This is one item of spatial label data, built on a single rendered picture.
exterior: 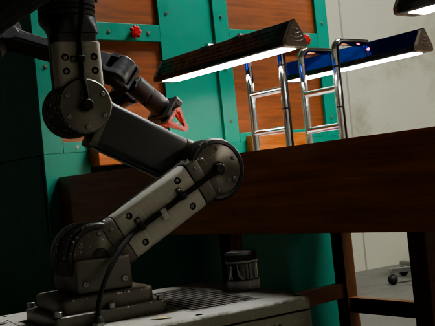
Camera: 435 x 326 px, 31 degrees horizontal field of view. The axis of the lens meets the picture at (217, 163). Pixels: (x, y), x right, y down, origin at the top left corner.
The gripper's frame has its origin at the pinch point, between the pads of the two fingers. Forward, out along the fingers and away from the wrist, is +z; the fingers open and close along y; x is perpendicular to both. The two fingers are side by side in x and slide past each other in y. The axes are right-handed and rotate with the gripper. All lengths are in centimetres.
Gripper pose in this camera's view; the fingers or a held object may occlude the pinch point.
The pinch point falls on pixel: (184, 127)
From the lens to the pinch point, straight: 220.0
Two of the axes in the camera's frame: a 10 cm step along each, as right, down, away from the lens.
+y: -6.0, 0.9, 8.0
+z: 6.8, 5.8, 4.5
